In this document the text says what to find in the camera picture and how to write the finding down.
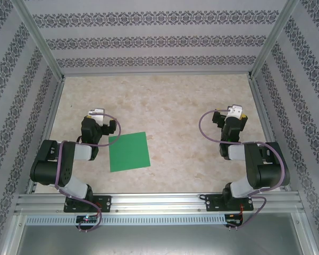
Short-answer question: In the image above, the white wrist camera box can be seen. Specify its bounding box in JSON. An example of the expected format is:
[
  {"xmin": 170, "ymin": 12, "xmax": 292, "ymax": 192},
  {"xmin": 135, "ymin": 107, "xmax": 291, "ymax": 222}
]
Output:
[
  {"xmin": 225, "ymin": 104, "xmax": 243, "ymax": 120},
  {"xmin": 87, "ymin": 108, "xmax": 107, "ymax": 125}
]

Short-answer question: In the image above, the aluminium frame post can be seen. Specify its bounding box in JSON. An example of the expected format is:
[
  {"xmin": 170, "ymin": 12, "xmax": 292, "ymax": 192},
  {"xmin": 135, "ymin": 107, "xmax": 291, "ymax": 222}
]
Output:
[
  {"xmin": 248, "ymin": 0, "xmax": 301, "ymax": 79},
  {"xmin": 12, "ymin": 0, "xmax": 66, "ymax": 80}
]

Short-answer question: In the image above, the grey sheet metal tray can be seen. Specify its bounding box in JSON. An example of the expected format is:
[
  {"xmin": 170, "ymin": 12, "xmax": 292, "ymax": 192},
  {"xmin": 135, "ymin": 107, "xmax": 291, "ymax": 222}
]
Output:
[{"xmin": 12, "ymin": 214, "xmax": 318, "ymax": 255}]

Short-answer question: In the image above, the small circuit board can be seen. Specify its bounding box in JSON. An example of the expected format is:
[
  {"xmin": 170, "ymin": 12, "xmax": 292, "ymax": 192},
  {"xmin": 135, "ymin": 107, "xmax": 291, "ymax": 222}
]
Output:
[
  {"xmin": 225, "ymin": 214, "xmax": 242, "ymax": 226},
  {"xmin": 76, "ymin": 215, "xmax": 98, "ymax": 223}
]

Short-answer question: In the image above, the aluminium table side rail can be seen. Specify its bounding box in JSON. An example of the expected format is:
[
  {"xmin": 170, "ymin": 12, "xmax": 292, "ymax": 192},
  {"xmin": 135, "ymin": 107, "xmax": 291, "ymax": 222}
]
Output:
[
  {"xmin": 25, "ymin": 76, "xmax": 67, "ymax": 194},
  {"xmin": 248, "ymin": 76, "xmax": 292, "ymax": 192}
]

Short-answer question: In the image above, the slotted grey cable duct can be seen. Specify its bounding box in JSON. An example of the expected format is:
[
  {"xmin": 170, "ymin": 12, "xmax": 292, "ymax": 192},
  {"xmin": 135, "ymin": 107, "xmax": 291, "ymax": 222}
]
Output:
[{"xmin": 25, "ymin": 214, "xmax": 226, "ymax": 226}]

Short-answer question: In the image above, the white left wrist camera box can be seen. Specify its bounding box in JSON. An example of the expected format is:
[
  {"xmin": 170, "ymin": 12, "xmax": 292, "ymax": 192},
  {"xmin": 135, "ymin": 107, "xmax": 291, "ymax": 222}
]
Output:
[{"xmin": 87, "ymin": 108, "xmax": 107, "ymax": 125}]

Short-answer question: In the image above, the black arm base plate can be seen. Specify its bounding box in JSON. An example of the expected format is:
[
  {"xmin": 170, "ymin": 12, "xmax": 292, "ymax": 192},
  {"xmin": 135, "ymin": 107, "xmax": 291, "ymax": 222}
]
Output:
[
  {"xmin": 205, "ymin": 193, "xmax": 255, "ymax": 213},
  {"xmin": 63, "ymin": 195, "xmax": 112, "ymax": 213}
]

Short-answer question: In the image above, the aluminium mounting rail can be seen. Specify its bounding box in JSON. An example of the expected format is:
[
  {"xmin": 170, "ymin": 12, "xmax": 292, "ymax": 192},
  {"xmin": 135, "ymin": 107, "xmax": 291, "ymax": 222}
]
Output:
[{"xmin": 14, "ymin": 192, "xmax": 303, "ymax": 215}]

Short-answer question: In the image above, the green square paper sheet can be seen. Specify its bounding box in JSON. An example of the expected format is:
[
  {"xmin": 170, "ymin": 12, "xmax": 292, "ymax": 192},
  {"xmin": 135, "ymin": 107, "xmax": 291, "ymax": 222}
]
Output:
[{"xmin": 108, "ymin": 131, "xmax": 152, "ymax": 173}]

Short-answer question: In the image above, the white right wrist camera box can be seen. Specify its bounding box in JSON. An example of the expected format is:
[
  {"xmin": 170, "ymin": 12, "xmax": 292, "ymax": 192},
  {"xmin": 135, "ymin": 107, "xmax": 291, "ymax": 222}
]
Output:
[{"xmin": 225, "ymin": 104, "xmax": 243, "ymax": 120}]

